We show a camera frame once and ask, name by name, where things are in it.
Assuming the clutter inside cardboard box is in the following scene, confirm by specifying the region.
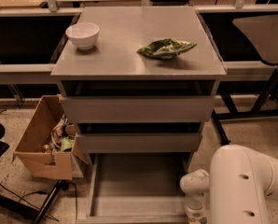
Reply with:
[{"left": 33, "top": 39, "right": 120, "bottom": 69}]
[{"left": 41, "top": 115, "right": 76, "bottom": 153}]

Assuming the black table leg frame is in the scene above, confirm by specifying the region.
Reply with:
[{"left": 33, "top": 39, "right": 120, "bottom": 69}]
[{"left": 212, "top": 67, "right": 278, "bottom": 146}]

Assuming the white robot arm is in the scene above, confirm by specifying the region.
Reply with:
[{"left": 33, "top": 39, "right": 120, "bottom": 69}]
[{"left": 180, "top": 145, "right": 278, "bottom": 224}]

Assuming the brown cardboard box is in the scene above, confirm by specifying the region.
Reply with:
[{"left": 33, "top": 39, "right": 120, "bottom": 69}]
[{"left": 14, "top": 95, "right": 88, "bottom": 180}]

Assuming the black floor cable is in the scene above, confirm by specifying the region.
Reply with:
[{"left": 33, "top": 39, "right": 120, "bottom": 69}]
[{"left": 0, "top": 171, "right": 79, "bottom": 224}]

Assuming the grey drawer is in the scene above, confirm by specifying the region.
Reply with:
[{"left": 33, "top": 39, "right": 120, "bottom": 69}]
[
  {"left": 76, "top": 133, "right": 202, "bottom": 153},
  {"left": 61, "top": 96, "right": 214, "bottom": 123},
  {"left": 76, "top": 153, "right": 188, "bottom": 224}
]

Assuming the black tripod stand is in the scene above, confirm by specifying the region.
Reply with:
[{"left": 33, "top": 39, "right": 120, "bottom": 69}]
[{"left": 32, "top": 180, "right": 68, "bottom": 224}]

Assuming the grey drawer cabinet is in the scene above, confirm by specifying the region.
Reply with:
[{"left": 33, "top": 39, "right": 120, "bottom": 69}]
[{"left": 50, "top": 6, "right": 228, "bottom": 224}]

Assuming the white ceramic bowl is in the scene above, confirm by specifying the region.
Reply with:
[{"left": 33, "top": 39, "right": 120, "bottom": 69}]
[{"left": 65, "top": 22, "right": 100, "bottom": 49}]

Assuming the grey middle drawer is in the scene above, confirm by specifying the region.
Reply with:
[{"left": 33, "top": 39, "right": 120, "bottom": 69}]
[{"left": 76, "top": 133, "right": 202, "bottom": 153}]

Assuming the green leaf-shaped dish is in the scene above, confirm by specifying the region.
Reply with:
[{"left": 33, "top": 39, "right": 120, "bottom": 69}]
[{"left": 137, "top": 38, "right": 197, "bottom": 60}]

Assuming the grey tilted board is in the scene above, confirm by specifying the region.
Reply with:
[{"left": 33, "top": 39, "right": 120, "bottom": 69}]
[{"left": 232, "top": 14, "right": 278, "bottom": 65}]

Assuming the grey bottom drawer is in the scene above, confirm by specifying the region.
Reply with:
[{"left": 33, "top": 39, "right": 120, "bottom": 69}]
[{"left": 76, "top": 153, "right": 188, "bottom": 224}]

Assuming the grey top drawer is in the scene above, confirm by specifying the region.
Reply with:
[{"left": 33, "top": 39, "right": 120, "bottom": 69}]
[{"left": 61, "top": 96, "right": 214, "bottom": 123}]

